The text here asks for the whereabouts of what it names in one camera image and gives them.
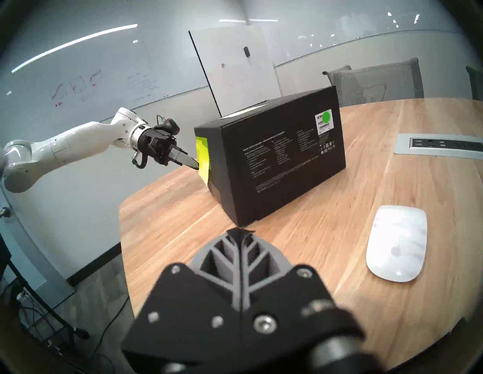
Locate glass wall whiteboard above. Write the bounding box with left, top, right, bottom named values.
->
left=245, top=0, right=453, bottom=67

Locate black floor cable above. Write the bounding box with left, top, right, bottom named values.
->
left=89, top=296, right=131, bottom=364

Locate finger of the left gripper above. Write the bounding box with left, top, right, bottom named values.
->
left=174, top=147, right=199, bottom=166
left=171, top=156, right=200, bottom=171

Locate white computer mouse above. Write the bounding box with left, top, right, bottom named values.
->
left=366, top=205, right=428, bottom=283

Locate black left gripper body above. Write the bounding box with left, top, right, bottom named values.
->
left=131, top=118, right=182, bottom=169

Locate black equipment cart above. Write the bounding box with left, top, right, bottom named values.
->
left=0, top=234, right=90, bottom=359

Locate black cardboard box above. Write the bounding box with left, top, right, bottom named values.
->
left=194, top=86, right=346, bottom=227

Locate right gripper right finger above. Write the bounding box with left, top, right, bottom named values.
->
left=240, top=228, right=365, bottom=374

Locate silver table power panel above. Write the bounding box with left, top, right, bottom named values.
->
left=394, top=133, right=483, bottom=161

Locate rolling whiteboard on stand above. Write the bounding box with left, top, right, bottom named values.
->
left=188, top=25, right=282, bottom=117

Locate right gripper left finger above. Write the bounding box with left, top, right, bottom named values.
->
left=121, top=228, right=242, bottom=374

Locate gray mesh office chair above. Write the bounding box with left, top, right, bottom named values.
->
left=323, top=58, right=424, bottom=107

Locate pale square sticky note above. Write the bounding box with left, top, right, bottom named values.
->
left=220, top=106, right=268, bottom=120

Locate yellow sticky note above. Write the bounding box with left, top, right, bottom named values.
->
left=198, top=149, right=210, bottom=185

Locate lime green sticky note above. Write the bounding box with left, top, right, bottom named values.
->
left=195, top=136, right=209, bottom=170

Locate gray plain-back office chair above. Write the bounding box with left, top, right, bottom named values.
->
left=466, top=65, right=483, bottom=101

